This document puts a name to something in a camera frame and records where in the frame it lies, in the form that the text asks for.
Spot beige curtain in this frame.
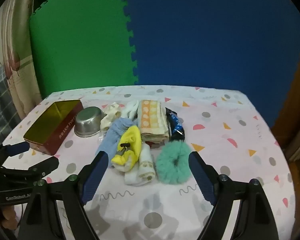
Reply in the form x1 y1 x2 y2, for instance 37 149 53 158
0 0 44 120

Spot grey plaid cloth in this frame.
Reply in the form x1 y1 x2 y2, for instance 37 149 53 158
0 65 23 143

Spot black and blue snack packet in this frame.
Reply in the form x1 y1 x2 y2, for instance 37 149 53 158
165 107 185 142

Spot pink printed tablecloth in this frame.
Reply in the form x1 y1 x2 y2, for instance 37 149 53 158
0 85 297 240

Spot orange dotted towel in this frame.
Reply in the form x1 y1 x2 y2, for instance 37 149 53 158
137 100 170 143

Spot blue foam mat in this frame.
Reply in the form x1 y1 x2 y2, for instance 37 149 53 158
117 0 300 130

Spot green fluffy scrunchie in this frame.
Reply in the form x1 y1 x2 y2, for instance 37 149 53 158
156 141 193 183

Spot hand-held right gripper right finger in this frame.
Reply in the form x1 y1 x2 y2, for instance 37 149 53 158
187 151 280 240

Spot white socks with gold print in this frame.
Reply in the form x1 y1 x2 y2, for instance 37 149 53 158
124 144 156 187

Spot steel bowl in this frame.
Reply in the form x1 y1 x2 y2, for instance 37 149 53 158
74 106 106 138

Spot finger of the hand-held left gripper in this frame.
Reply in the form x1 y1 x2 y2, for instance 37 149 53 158
0 141 30 161
0 156 60 180

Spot black plastic clip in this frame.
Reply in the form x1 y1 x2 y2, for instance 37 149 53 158
118 142 132 158

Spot green foam mat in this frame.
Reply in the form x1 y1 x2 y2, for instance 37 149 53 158
29 0 140 99

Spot light blue sock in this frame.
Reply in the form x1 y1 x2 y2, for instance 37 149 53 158
95 118 134 168

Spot yellow cloth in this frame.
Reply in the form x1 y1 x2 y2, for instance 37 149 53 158
111 126 142 167

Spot person's left hand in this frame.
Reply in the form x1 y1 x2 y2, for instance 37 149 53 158
0 206 17 230

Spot white soft cloth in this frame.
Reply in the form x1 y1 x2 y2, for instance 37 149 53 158
120 100 140 120

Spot brown wooden cabinet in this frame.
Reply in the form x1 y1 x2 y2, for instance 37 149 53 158
271 30 300 205

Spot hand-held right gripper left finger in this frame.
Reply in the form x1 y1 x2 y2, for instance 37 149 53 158
16 151 109 240

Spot red tin box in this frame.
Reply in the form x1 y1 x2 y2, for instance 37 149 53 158
23 99 84 156

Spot cream scrunchie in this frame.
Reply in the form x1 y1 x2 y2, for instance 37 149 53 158
100 102 122 132

